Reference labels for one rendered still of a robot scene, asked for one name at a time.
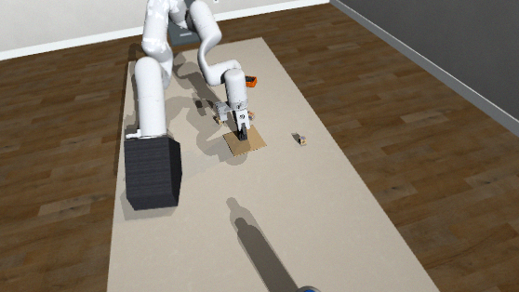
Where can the tan flat square mat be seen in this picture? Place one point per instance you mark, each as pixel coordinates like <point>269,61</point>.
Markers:
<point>253,142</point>

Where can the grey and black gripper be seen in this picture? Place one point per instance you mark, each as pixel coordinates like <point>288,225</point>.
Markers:
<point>242,122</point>

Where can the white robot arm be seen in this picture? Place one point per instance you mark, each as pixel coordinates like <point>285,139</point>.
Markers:
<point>148,70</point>

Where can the grey bottle with blue cap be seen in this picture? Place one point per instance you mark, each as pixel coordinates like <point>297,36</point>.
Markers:
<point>308,288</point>

